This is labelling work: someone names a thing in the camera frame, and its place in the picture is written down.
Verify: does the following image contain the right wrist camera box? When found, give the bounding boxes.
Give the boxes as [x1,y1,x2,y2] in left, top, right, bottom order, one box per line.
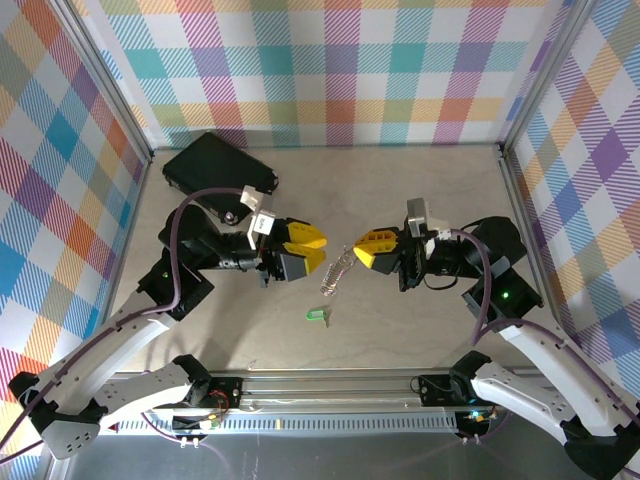
[405,197,454,240]

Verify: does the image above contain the black zip case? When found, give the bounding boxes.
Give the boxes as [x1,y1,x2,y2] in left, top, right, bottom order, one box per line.
[161,130,280,226]

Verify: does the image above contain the small connector board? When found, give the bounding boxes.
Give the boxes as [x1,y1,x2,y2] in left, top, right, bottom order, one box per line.
[457,407,494,436]
[172,410,225,435]

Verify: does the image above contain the aluminium frame post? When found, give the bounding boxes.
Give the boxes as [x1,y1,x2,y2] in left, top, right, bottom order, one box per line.
[49,0,155,164]
[497,0,599,154]

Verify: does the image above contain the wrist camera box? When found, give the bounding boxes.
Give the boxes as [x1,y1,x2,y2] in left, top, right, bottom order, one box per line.
[239,184,277,237]
[405,197,454,240]

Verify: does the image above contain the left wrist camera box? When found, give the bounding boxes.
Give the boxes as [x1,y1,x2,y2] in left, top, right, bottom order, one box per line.
[239,184,277,237]

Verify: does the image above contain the aluminium front rail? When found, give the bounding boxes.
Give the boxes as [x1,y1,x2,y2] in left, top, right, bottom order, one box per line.
[107,368,556,416]

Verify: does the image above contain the aluminium side rail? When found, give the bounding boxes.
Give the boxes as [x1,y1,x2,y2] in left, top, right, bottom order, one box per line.
[102,152,156,311]
[497,143,556,321]

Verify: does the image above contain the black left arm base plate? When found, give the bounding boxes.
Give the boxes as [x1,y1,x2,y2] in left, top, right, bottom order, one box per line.
[189,377,245,410]

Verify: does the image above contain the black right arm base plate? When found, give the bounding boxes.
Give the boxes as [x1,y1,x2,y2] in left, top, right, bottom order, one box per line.
[418,372,474,407]

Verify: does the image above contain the white slotted cable duct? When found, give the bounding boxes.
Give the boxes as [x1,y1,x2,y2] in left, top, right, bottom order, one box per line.
[117,413,459,437]

